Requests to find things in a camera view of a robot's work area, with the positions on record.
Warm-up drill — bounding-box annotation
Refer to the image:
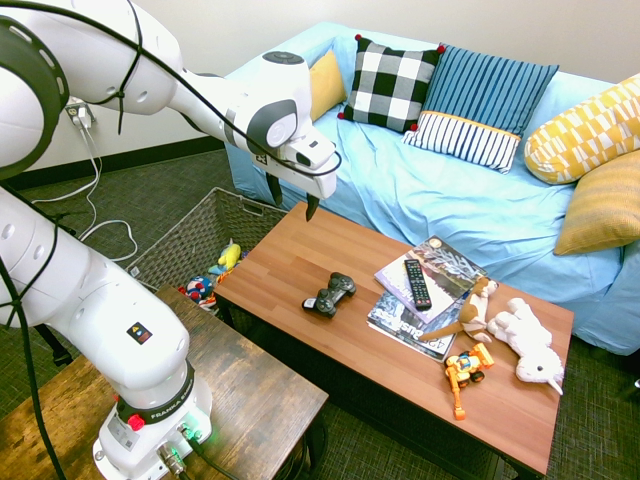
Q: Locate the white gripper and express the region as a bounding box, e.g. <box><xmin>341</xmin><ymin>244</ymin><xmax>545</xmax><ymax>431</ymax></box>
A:
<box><xmin>254</xmin><ymin>152</ymin><xmax>339</xmax><ymax>223</ymax></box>

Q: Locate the black gamepad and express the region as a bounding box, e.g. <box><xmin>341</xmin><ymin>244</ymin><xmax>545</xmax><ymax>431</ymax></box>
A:
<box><xmin>301</xmin><ymin>271</ymin><xmax>358</xmax><ymax>320</ymax></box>

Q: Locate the grey woven basket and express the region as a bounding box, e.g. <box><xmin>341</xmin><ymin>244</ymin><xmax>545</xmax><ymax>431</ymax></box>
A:
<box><xmin>124</xmin><ymin>186</ymin><xmax>291</xmax><ymax>321</ymax></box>

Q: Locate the yellow blue fish plush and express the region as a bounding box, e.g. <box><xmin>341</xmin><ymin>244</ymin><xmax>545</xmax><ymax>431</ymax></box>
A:
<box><xmin>208</xmin><ymin>238</ymin><xmax>244</xmax><ymax>277</ymax></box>

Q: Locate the plain yellow pillow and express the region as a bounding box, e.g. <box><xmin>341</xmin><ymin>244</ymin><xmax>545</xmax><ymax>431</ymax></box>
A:
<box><xmin>308</xmin><ymin>48</ymin><xmax>348</xmax><ymax>123</ymax></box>

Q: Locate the Captain America plush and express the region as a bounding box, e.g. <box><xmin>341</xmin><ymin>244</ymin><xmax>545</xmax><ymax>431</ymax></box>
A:
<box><xmin>184</xmin><ymin>275</ymin><xmax>217</xmax><ymax>305</ymax></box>

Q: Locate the sofa with light blue cover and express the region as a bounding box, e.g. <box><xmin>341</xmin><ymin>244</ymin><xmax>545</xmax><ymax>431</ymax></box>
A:
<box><xmin>224</xmin><ymin>20</ymin><xmax>640</xmax><ymax>357</ymax></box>

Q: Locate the black white checkered pillow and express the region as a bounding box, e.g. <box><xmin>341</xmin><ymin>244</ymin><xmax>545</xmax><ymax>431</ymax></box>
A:
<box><xmin>337</xmin><ymin>33</ymin><xmax>447</xmax><ymax>134</ymax></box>

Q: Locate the black remote control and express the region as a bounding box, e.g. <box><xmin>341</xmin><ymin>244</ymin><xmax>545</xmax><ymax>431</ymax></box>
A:
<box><xmin>403</xmin><ymin>258</ymin><xmax>434</xmax><ymax>310</ymax></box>

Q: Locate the business magazine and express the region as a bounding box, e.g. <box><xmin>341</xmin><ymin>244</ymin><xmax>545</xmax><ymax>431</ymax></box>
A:
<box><xmin>366</xmin><ymin>289</ymin><xmax>459</xmax><ymax>363</ymax></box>

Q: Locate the magazine with winter tree cover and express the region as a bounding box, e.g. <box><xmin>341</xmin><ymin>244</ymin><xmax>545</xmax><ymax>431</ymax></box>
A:
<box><xmin>373</xmin><ymin>235</ymin><xmax>489</xmax><ymax>325</ymax></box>

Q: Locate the dark rustic wooden table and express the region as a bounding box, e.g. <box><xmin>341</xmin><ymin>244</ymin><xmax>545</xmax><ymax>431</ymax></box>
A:
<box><xmin>0</xmin><ymin>284</ymin><xmax>330</xmax><ymax>480</ymax></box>

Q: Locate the brown white dog plush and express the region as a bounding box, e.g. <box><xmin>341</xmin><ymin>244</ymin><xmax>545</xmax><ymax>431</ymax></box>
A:
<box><xmin>419</xmin><ymin>275</ymin><xmax>500</xmax><ymax>344</ymax></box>

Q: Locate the blue striped pillow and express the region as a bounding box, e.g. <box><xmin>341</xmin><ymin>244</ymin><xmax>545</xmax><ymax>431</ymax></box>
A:
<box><xmin>402</xmin><ymin>43</ymin><xmax>560</xmax><ymax>175</ymax></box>

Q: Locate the reddish wooden coffee table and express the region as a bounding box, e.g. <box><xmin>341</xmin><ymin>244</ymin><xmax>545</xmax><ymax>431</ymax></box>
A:
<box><xmin>213</xmin><ymin>201</ymin><xmax>576</xmax><ymax>479</ymax></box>

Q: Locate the orange toy excavator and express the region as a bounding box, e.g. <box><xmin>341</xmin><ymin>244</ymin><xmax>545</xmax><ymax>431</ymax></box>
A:
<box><xmin>443</xmin><ymin>342</ymin><xmax>496</xmax><ymax>421</ymax></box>

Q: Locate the white unicorn plush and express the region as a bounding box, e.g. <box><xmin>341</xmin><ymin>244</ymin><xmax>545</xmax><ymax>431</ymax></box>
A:
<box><xmin>486</xmin><ymin>297</ymin><xmax>566</xmax><ymax>397</ymax></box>

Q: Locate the yellow white patterned pillow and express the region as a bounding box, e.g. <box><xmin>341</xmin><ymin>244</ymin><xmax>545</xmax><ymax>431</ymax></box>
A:
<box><xmin>523</xmin><ymin>73</ymin><xmax>640</xmax><ymax>186</ymax></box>

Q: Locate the yellow finely striped pillow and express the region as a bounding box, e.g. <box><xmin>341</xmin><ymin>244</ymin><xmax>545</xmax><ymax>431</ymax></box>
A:
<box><xmin>553</xmin><ymin>149</ymin><xmax>640</xmax><ymax>257</ymax></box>

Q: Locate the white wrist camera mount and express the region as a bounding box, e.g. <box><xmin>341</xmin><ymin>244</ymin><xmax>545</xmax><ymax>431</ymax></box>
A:
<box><xmin>283</xmin><ymin>133</ymin><xmax>338</xmax><ymax>169</ymax></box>

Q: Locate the black cable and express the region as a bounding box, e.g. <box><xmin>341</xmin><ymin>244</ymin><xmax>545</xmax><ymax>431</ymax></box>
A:
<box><xmin>0</xmin><ymin>0</ymin><xmax>344</xmax><ymax>179</ymax></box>
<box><xmin>0</xmin><ymin>183</ymin><xmax>69</xmax><ymax>480</ymax></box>

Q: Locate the white charger cable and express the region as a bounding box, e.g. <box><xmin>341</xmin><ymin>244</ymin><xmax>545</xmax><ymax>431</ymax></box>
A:
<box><xmin>31</xmin><ymin>113</ymin><xmax>139</xmax><ymax>264</ymax></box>

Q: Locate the wall power outlet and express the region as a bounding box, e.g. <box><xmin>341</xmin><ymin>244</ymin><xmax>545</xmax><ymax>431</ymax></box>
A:
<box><xmin>64</xmin><ymin>97</ymin><xmax>97</xmax><ymax>129</ymax></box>

